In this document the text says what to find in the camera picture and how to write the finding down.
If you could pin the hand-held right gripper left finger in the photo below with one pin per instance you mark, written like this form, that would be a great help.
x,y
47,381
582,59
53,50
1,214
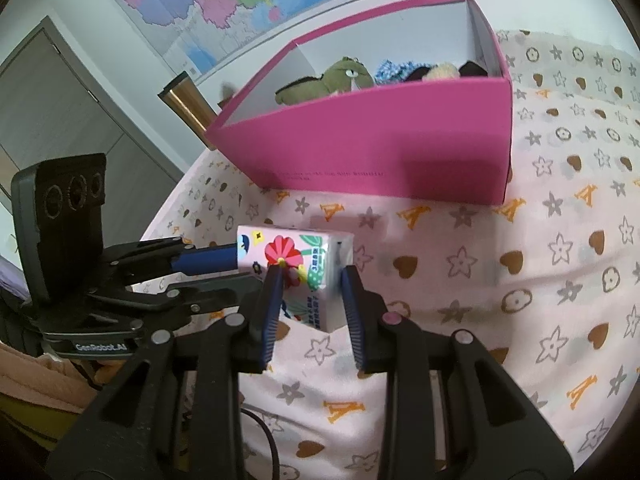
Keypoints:
x,y
270,315

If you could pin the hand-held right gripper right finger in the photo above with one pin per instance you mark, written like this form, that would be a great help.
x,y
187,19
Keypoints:
x,y
352,320

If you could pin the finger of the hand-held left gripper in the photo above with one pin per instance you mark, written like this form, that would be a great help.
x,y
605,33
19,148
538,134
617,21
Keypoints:
x,y
210,257
215,290

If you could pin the floral tissue pack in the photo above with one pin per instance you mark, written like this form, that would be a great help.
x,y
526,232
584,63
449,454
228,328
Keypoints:
x,y
300,252

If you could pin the pink cardboard box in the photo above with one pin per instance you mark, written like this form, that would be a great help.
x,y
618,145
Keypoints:
x,y
375,145

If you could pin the green plush toy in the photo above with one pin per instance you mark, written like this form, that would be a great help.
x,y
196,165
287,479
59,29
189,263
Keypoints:
x,y
335,80

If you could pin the blue checkered cloth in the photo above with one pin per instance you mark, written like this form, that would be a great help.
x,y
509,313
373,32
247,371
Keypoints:
x,y
395,72

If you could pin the beige plush toy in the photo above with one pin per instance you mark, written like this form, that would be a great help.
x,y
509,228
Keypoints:
x,y
442,71

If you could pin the black sock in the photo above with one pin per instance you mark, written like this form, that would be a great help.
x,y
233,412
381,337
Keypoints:
x,y
472,69

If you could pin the person's left forearm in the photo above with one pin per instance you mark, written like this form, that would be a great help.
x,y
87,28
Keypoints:
x,y
45,375

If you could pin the grey door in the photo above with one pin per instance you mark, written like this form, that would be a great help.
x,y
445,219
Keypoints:
x,y
65,110

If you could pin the gold metal tumbler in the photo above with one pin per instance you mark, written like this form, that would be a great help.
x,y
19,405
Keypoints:
x,y
187,105

